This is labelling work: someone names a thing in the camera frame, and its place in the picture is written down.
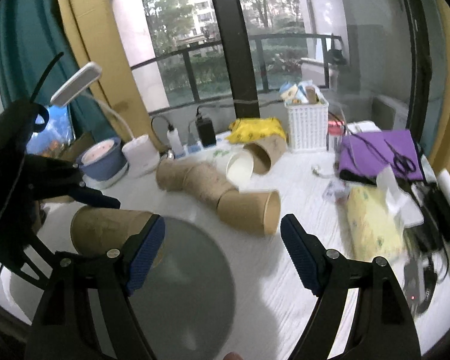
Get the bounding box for plain brown paper cup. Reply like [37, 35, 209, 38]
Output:
[70, 205, 166, 265]

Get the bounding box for plain brown cup lying right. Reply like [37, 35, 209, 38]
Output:
[217, 190, 281, 236]

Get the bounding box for brown cup with drawings left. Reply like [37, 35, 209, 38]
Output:
[156, 158, 199, 192]

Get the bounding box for brown cup with drawings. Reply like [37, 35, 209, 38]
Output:
[156, 158, 199, 192]
[183, 163, 236, 211]

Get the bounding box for brown cup with drawings middle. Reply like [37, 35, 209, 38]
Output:
[183, 163, 236, 211]

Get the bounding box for brown cup behind white cup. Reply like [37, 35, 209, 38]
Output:
[244, 135, 288, 175]

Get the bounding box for white paper cup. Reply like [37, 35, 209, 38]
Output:
[209, 150, 254, 189]

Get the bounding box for operator thumb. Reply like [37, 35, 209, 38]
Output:
[223, 352, 243, 360]

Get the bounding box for cardboard box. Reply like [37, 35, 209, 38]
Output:
[58, 132, 95, 163]

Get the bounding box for tablet screen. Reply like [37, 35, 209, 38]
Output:
[26, 106, 74, 158]

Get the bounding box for white plate under bowl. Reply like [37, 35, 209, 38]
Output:
[82, 163, 129, 190]

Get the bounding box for pink bowl inside blue bowl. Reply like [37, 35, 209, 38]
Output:
[81, 139, 115, 165]

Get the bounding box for yellow tissue pack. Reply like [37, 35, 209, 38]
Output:
[345, 185, 405, 262]

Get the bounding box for round grey glass mat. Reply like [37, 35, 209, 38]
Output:
[130, 217, 236, 359]

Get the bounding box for white desk lamp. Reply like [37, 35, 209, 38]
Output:
[50, 62, 160, 178]

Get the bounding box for purple cloth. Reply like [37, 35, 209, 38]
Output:
[338, 129, 424, 185]

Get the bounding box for teal curtain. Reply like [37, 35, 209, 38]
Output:
[0, 0, 120, 141]

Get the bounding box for white charger plug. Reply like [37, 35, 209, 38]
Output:
[167, 125, 184, 158]

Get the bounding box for black scissors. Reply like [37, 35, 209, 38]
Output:
[385, 140, 417, 176]

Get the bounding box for white woven basket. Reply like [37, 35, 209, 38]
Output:
[285, 98, 329, 153]

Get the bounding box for black power adapter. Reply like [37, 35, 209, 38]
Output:
[196, 116, 216, 147]

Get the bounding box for yellow plastic bag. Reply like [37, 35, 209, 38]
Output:
[226, 117, 286, 144]

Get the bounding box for yellow curtain left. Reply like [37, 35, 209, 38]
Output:
[57, 0, 165, 151]

